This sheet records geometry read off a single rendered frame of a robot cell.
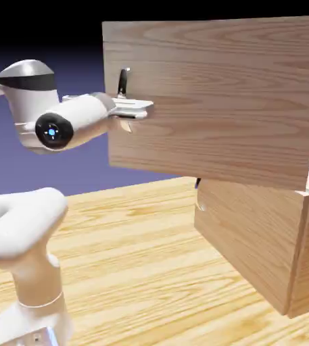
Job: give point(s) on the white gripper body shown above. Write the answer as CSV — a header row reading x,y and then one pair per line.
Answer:
x,y
132,107

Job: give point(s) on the large light wood cabinet door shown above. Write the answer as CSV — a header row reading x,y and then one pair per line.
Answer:
x,y
211,102

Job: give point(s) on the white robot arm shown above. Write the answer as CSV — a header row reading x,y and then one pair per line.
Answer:
x,y
27,224

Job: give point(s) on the small light wood cabinet door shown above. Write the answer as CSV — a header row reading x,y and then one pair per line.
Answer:
x,y
251,243

